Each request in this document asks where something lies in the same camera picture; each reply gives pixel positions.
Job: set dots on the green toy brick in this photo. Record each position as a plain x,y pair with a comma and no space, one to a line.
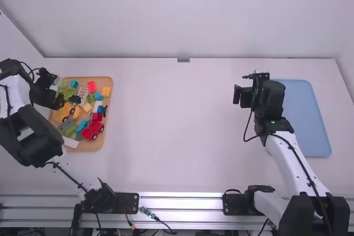
67,91
91,98
71,131

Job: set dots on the red toy brick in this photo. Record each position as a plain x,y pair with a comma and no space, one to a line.
92,86
96,117

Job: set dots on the silver rails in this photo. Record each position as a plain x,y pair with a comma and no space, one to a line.
179,200

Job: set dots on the white ladder toy brick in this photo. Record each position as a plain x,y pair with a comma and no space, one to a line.
83,90

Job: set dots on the yellow curved toy brick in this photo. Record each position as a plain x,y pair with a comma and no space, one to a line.
78,112

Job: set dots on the yellow toy car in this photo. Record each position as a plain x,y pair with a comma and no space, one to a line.
64,111

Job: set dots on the tan tray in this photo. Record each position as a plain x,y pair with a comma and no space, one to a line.
106,125

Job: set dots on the teal toy brick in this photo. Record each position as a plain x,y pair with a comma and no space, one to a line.
82,125
74,83
99,96

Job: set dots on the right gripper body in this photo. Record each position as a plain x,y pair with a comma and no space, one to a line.
246,97

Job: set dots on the red toy car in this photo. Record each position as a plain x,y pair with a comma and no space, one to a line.
92,131

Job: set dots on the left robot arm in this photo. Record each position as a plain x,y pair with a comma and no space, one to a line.
16,95

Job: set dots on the black toy brick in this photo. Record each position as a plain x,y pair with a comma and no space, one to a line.
103,111
74,99

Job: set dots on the blue mat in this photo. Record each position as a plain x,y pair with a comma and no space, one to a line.
304,114

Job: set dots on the grey toy brick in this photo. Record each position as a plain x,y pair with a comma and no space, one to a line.
65,125

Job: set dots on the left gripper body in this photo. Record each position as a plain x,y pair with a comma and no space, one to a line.
44,97

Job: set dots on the pale yellow toy brick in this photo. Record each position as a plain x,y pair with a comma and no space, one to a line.
87,106

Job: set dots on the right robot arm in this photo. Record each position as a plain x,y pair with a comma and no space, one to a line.
282,147

